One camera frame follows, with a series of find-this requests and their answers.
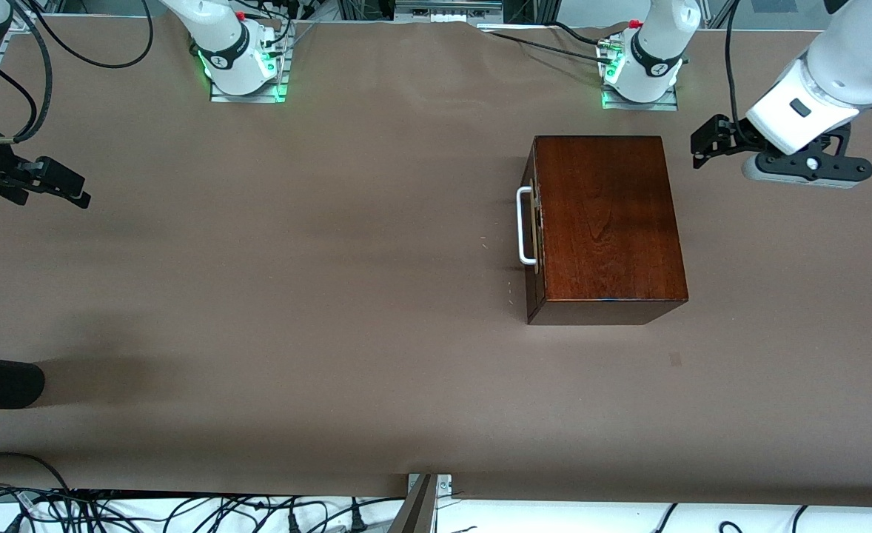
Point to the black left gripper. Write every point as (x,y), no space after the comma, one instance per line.
(735,136)

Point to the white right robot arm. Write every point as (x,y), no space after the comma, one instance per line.
(221,44)

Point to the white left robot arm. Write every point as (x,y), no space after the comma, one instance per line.
(850,52)

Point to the dark wooden drawer cabinet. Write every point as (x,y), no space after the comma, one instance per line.
(614,222)

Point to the brown table cover sheet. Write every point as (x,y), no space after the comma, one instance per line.
(332,333)

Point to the black power plug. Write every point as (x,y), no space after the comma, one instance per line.
(293,523)
(357,521)

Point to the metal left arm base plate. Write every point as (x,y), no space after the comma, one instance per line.
(639,106)

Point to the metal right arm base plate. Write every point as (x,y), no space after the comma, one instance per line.
(247,98)

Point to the aluminium frame structure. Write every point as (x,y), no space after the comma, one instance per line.
(532,9)

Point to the grey metal rail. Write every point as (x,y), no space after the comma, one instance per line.
(447,6)

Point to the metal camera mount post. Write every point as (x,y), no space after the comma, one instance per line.
(417,511)

